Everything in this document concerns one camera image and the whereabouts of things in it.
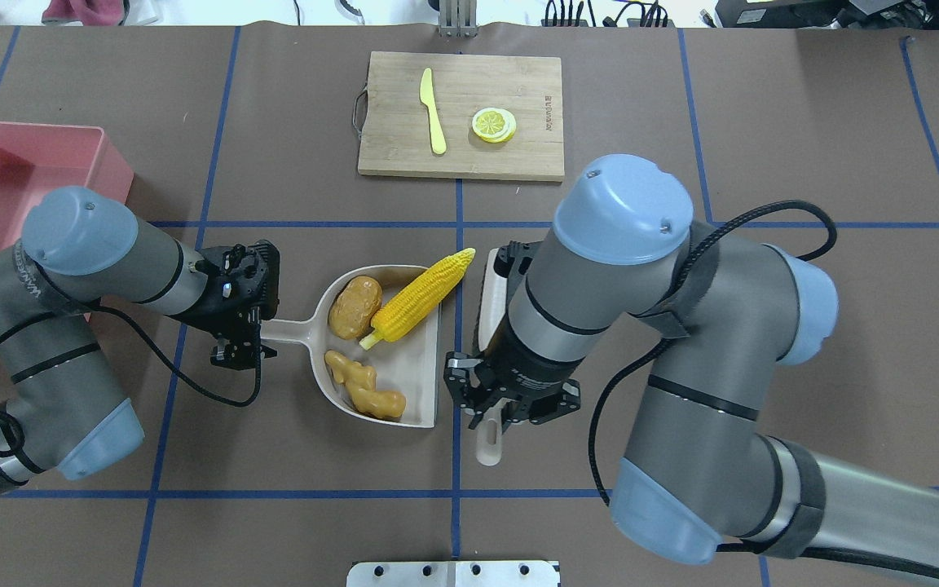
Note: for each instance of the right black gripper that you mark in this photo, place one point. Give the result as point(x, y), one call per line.
point(528, 373)

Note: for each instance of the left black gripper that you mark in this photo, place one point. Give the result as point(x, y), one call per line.
point(210, 307)

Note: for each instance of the beige plastic dustpan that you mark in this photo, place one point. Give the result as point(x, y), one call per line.
point(410, 365)

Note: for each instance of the beige hand brush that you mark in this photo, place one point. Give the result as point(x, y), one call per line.
point(489, 433)

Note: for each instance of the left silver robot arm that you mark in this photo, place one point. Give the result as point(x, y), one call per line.
point(61, 406)

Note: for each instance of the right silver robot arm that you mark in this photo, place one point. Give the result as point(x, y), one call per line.
point(695, 477)

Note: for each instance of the pink plastic bin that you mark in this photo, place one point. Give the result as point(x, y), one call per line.
point(36, 159)

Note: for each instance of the yellow toy corn cob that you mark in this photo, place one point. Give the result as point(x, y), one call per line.
point(414, 302)

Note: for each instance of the tan toy ginger root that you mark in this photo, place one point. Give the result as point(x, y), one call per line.
point(360, 382)

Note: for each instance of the brown toy potato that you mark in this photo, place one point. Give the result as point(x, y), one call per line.
point(353, 308)

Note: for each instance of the yellow plastic knife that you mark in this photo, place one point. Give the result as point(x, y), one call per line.
point(437, 138)

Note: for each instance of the yellow lemon slice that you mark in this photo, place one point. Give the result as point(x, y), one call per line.
point(494, 125)

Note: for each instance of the bamboo cutting board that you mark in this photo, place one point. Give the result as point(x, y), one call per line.
point(394, 135)

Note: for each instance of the pink cloth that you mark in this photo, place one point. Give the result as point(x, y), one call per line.
point(88, 13)

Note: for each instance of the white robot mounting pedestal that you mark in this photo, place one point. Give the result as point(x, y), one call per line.
point(456, 573)

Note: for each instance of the aluminium frame post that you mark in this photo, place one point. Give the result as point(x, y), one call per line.
point(457, 18)

